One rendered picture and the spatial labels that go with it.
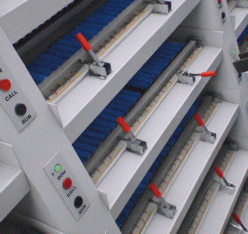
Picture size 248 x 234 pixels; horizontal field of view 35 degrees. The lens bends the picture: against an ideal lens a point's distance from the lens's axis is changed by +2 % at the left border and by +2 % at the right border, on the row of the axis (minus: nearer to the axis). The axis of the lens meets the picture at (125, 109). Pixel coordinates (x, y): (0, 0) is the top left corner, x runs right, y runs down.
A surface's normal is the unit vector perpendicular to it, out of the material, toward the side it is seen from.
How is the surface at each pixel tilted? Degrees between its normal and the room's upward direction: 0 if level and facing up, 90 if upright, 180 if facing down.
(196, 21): 90
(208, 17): 90
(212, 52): 18
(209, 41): 90
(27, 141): 90
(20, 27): 108
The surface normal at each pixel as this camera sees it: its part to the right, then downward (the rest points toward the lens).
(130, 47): -0.12, -0.77
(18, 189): 0.86, 0.25
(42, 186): 0.78, 0.00
